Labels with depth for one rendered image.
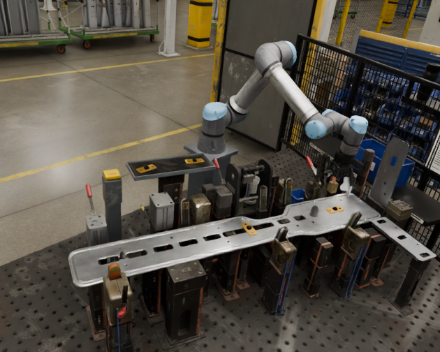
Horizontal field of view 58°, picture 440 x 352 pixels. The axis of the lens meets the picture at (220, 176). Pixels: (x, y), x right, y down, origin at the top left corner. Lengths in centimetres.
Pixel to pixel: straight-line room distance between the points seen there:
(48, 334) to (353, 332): 120
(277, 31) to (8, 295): 328
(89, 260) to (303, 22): 308
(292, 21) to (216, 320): 302
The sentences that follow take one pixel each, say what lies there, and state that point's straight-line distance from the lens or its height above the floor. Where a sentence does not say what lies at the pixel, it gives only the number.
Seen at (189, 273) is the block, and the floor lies 103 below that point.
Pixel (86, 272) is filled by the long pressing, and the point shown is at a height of 100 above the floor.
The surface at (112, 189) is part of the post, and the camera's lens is 169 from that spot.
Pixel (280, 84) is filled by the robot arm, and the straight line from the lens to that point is 169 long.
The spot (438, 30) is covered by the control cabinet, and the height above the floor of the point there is 115.
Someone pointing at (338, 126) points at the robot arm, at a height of 142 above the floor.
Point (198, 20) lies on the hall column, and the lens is 933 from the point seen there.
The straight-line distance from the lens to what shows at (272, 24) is 420.
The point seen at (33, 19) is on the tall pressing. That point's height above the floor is 55.
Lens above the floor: 200
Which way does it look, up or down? 30 degrees down
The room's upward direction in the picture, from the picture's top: 7 degrees clockwise
